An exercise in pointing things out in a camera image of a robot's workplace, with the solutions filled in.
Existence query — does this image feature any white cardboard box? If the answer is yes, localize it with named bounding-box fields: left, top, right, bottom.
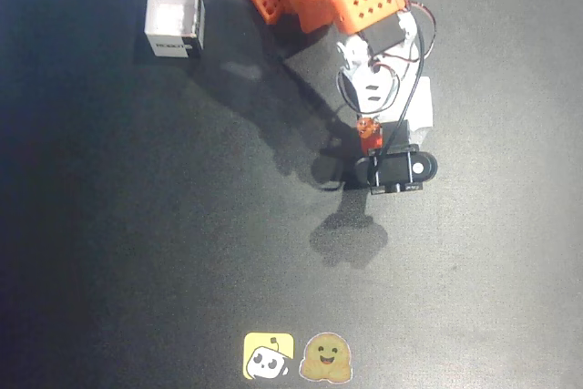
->
left=143, top=0, right=206, bottom=60

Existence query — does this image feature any black webcam on gripper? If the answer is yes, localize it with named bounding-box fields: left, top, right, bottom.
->
left=353, top=143, right=439, bottom=196

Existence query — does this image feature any black table mat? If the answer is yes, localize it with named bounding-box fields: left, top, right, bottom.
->
left=0, top=0, right=583, bottom=389

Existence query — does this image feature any hugging face emoji sticker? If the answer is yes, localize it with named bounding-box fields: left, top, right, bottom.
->
left=298, top=332, right=354, bottom=384

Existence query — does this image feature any yellow robot face sticker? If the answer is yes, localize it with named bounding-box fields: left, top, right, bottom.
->
left=242, top=332, right=295, bottom=381

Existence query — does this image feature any black cable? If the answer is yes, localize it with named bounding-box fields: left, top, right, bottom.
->
left=371, top=2, right=438, bottom=180

